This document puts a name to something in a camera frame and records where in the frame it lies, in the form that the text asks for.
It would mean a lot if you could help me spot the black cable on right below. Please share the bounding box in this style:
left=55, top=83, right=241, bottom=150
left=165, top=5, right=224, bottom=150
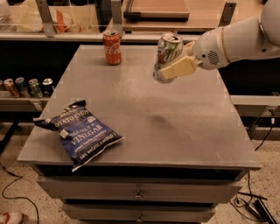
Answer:
left=230, top=117, right=277, bottom=223

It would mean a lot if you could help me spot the orange white plastic bag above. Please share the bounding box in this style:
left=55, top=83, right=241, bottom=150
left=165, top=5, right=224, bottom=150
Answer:
left=50, top=8, right=81, bottom=33

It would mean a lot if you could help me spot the green can on shelf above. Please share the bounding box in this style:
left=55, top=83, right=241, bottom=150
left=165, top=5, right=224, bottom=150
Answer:
left=28, top=79, right=43, bottom=98

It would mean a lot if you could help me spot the green white 7up can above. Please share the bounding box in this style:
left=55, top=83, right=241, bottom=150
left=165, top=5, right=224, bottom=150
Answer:
left=153, top=32, right=184, bottom=84

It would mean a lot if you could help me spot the white orange shoe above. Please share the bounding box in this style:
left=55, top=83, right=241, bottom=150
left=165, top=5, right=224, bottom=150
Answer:
left=0, top=212, right=24, bottom=224

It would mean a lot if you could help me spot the grey drawer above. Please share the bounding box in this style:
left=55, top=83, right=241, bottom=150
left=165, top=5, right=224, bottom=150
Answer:
left=62, top=204, right=215, bottom=223
left=37, top=176, right=242, bottom=204

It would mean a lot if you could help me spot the black power strip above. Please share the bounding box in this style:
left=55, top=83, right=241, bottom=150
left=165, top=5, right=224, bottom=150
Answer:
left=246, top=199, right=277, bottom=224

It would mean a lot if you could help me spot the wooden board with black edge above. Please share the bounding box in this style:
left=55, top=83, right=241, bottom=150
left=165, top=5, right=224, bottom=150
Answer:
left=123, top=0, right=190, bottom=21

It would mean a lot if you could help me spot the red coca-cola can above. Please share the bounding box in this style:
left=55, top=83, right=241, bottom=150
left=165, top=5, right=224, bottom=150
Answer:
left=103, top=30, right=122, bottom=65

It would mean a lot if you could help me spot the blue potato chip bag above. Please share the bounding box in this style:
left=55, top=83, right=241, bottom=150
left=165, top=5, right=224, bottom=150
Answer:
left=34, top=100, right=123, bottom=172

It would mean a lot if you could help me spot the lower grey drawer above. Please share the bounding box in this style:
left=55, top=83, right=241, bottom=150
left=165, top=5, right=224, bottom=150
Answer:
left=62, top=204, right=215, bottom=223

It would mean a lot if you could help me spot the black cable on left floor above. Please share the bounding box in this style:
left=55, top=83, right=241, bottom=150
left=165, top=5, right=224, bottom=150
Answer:
left=0, top=162, right=40, bottom=224

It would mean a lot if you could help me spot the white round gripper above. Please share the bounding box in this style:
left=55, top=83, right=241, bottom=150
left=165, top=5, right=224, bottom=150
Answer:
left=159, top=27, right=229, bottom=80

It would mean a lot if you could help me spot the upper grey drawer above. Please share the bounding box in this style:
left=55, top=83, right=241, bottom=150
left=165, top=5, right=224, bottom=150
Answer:
left=37, top=176, right=242, bottom=204

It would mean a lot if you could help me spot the low grey shelf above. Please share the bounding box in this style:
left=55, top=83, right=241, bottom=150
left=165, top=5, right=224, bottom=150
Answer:
left=0, top=91, right=48, bottom=112

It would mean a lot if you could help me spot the grey drawer cabinet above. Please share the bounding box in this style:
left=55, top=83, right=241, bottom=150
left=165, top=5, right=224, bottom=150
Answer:
left=19, top=45, right=260, bottom=224

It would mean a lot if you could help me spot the dark can on shelf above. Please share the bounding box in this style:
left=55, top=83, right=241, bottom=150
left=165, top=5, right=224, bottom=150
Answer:
left=42, top=78, right=54, bottom=96

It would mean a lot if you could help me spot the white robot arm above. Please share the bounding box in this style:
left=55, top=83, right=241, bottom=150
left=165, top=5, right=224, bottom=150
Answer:
left=159, top=0, right=280, bottom=81

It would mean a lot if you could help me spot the orange can on shelf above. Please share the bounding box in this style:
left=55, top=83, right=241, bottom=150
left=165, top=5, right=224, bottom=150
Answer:
left=3, top=79, right=20, bottom=98

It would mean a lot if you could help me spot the blue can on shelf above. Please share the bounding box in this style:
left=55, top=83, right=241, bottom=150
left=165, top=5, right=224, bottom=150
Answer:
left=15, top=77, right=30, bottom=98

